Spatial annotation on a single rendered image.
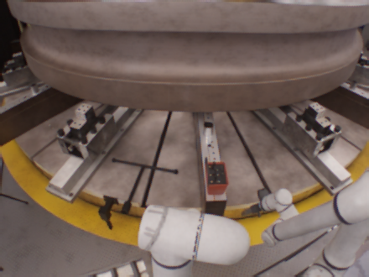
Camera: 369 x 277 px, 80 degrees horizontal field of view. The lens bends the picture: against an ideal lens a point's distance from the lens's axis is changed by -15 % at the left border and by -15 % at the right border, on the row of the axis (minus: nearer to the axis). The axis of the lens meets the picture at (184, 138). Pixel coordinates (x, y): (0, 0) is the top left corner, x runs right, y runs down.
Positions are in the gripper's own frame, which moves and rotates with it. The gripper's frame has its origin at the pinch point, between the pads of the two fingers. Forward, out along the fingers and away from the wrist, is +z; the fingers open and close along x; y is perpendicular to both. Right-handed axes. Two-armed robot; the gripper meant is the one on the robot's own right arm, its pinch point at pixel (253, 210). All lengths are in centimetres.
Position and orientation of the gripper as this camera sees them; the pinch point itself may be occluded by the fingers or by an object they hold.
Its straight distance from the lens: 159.2
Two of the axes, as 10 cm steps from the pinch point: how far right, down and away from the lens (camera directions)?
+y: 2.9, 8.9, -3.6
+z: -2.5, 4.3, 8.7
